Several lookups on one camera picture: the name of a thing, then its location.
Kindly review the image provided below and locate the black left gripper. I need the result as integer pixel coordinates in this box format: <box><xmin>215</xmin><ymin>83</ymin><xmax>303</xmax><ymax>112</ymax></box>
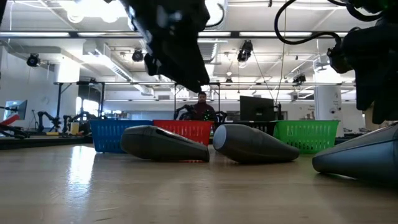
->
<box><xmin>119</xmin><ymin>0</ymin><xmax>211</xmax><ymax>93</ymax></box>

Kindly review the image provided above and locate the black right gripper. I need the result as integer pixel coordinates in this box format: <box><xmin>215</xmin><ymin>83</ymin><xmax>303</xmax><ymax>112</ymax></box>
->
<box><xmin>326</xmin><ymin>15</ymin><xmax>398</xmax><ymax>125</ymax></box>

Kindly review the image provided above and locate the blue-gray toiletry tube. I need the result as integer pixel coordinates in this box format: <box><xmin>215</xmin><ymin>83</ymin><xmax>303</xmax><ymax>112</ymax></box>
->
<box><xmin>312</xmin><ymin>122</ymin><xmax>398</xmax><ymax>185</ymax></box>

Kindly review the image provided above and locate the dark gray toiletry tube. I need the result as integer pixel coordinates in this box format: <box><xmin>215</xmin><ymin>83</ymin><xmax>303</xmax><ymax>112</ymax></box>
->
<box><xmin>120</xmin><ymin>124</ymin><xmax>210</xmax><ymax>163</ymax></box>

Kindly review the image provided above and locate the person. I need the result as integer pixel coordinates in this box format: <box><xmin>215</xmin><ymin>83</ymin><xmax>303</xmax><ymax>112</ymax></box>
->
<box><xmin>192</xmin><ymin>91</ymin><xmax>218</xmax><ymax>121</ymax></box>

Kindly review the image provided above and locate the red plastic basket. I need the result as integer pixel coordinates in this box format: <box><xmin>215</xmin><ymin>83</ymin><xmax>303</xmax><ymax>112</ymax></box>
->
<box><xmin>152</xmin><ymin>119</ymin><xmax>215</xmax><ymax>146</ymax></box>

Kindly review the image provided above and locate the white round pillar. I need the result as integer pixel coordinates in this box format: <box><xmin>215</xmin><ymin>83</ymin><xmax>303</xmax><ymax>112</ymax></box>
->
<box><xmin>313</xmin><ymin>84</ymin><xmax>343</xmax><ymax>138</ymax></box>

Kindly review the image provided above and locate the black computer monitor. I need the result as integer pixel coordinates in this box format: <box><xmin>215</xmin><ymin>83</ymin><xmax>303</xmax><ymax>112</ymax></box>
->
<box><xmin>239</xmin><ymin>95</ymin><xmax>276</xmax><ymax>122</ymax></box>

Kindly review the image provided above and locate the green plastic basket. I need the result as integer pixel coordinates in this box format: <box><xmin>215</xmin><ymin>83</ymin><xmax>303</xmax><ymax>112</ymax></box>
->
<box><xmin>273</xmin><ymin>119</ymin><xmax>340</xmax><ymax>155</ymax></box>

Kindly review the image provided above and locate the blue plastic basket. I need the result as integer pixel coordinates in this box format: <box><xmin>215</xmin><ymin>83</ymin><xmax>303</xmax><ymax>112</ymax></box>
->
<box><xmin>89</xmin><ymin>119</ymin><xmax>154</xmax><ymax>154</ymax></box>

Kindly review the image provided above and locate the gray-screen monitor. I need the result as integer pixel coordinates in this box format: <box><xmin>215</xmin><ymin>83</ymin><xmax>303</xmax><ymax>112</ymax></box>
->
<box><xmin>2</xmin><ymin>99</ymin><xmax>28</xmax><ymax>121</ymax></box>

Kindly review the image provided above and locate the red bar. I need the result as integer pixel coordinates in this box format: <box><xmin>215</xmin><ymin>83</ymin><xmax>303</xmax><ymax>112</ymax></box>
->
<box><xmin>0</xmin><ymin>114</ymin><xmax>20</xmax><ymax>127</ymax></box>

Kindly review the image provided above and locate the black ceiling camera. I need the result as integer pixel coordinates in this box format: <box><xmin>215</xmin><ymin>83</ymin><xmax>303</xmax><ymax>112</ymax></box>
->
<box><xmin>236</xmin><ymin>39</ymin><xmax>254</xmax><ymax>62</ymax></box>
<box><xmin>131</xmin><ymin>48</ymin><xmax>144</xmax><ymax>62</ymax></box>
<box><xmin>292</xmin><ymin>73</ymin><xmax>307</xmax><ymax>85</ymax></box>
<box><xmin>26</xmin><ymin>53</ymin><xmax>41</xmax><ymax>68</ymax></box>

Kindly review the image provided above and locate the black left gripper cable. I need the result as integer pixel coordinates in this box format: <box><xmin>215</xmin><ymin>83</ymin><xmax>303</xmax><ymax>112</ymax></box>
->
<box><xmin>205</xmin><ymin>2</ymin><xmax>225</xmax><ymax>29</ymax></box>

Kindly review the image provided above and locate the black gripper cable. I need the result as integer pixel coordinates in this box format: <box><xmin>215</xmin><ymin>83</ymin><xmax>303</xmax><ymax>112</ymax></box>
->
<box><xmin>273</xmin><ymin>0</ymin><xmax>343</xmax><ymax>46</ymax></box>
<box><xmin>205</xmin><ymin>2</ymin><xmax>225</xmax><ymax>29</ymax></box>

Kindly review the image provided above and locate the black overhead frame bar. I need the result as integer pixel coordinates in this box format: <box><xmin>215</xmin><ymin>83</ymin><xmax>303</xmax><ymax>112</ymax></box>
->
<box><xmin>0</xmin><ymin>30</ymin><xmax>349</xmax><ymax>39</ymax></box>

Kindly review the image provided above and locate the thin hanging cable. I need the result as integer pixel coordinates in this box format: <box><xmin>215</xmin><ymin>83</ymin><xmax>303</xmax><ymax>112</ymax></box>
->
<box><xmin>275</xmin><ymin>0</ymin><xmax>287</xmax><ymax>104</ymax></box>

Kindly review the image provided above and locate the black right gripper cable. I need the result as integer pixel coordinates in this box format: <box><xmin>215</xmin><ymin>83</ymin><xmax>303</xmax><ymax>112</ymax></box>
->
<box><xmin>273</xmin><ymin>0</ymin><xmax>343</xmax><ymax>46</ymax></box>

